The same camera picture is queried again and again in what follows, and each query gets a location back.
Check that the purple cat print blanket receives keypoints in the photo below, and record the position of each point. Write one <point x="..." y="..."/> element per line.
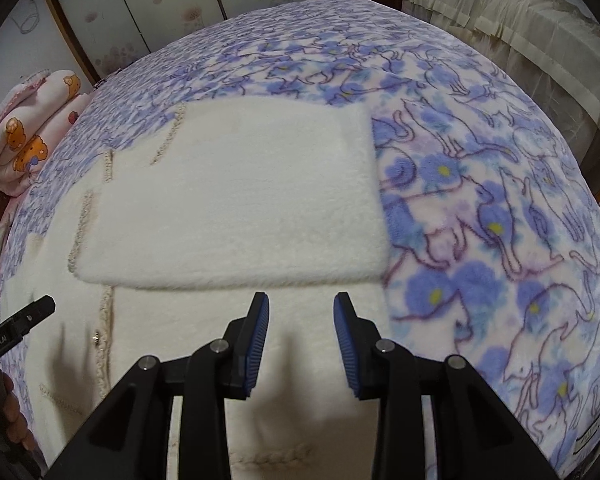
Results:
<point x="480" y="210"/>

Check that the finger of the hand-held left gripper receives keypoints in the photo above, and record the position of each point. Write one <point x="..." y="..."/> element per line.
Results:
<point x="20" y="325"/>

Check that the white fleece garment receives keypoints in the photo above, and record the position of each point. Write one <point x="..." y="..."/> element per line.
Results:
<point x="230" y="185"/>

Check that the person's left hand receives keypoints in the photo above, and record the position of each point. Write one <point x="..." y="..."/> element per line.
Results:
<point x="16" y="415"/>

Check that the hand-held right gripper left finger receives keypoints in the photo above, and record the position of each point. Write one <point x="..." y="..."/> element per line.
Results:
<point x="258" y="340"/>

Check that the pink bear print quilt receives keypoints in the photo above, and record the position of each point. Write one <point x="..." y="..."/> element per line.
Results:
<point x="25" y="135"/>

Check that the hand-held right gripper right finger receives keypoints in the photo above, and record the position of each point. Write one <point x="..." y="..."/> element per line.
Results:
<point x="345" y="345"/>

